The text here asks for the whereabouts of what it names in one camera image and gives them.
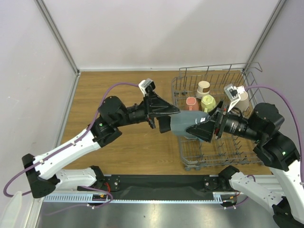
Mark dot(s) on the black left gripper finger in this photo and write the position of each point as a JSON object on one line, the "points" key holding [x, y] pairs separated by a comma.
{"points": [[164, 124], [160, 107]]}

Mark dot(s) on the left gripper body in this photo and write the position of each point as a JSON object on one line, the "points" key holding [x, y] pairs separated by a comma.
{"points": [[149, 117]]}

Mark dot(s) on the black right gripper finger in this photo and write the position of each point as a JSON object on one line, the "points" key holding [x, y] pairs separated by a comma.
{"points": [[216, 111], [203, 130]]}

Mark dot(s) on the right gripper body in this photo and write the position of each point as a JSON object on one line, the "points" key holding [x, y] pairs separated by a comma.
{"points": [[217, 126]]}

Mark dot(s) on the grey mug white inside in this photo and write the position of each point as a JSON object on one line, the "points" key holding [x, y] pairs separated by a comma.
{"points": [[179, 122]]}

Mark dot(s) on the beige paper cup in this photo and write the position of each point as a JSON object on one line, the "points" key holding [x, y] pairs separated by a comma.
{"points": [[243, 103]]}

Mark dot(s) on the steel tumbler brown band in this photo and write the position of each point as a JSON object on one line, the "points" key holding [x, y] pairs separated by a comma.
{"points": [[203, 89]]}

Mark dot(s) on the pink floral mug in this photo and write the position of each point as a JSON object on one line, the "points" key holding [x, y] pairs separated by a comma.
{"points": [[192, 104]]}

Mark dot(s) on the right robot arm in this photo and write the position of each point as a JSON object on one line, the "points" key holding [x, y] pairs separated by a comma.
{"points": [[278, 152]]}

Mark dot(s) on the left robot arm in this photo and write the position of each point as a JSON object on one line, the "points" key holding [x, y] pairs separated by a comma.
{"points": [[45, 172]]}

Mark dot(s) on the black base mat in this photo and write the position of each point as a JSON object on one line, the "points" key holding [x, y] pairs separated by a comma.
{"points": [[162, 187]]}

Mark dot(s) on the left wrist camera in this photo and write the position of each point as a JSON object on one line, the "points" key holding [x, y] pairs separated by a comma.
{"points": [[145, 85]]}

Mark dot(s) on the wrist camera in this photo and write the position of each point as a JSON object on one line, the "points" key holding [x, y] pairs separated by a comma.
{"points": [[234, 94], [145, 85]]}

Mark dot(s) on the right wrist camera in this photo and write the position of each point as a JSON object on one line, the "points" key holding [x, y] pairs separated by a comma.
{"points": [[234, 94]]}

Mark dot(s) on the grey wire dish rack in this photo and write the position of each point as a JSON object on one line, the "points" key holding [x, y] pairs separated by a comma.
{"points": [[229, 149]]}

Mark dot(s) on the white cable duct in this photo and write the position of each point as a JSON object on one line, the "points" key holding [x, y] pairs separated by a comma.
{"points": [[69, 197]]}

